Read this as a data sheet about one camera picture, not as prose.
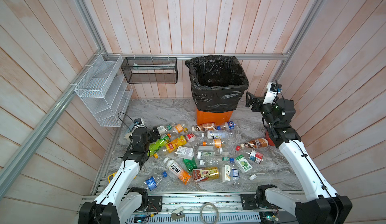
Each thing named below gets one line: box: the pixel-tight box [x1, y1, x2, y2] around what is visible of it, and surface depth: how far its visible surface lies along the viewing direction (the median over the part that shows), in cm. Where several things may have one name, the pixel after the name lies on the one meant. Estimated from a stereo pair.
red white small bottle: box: [185, 133, 197, 143], surface depth 95 cm
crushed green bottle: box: [182, 157, 198, 172], surface depth 85 cm
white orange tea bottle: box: [163, 157, 191, 185], surface depth 81 cm
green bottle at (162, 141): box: [147, 135, 171, 158], surface depth 90 cm
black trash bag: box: [184, 54, 250, 113], surface depth 86 cm
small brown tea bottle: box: [191, 122, 217, 132], surface depth 100 cm
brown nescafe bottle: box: [240, 137, 269, 149], surface depth 92 cm
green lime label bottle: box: [234, 154, 253, 174], surface depth 85 cm
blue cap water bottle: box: [229, 157, 240, 186], surface depth 80 cm
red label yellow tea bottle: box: [191, 166, 220, 183], surface depth 79 cm
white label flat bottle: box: [173, 146, 195, 161], surface depth 86 cm
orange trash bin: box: [196, 108, 234, 126], surface depth 100 cm
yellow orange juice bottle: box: [165, 135, 187, 154], surface depth 91 cm
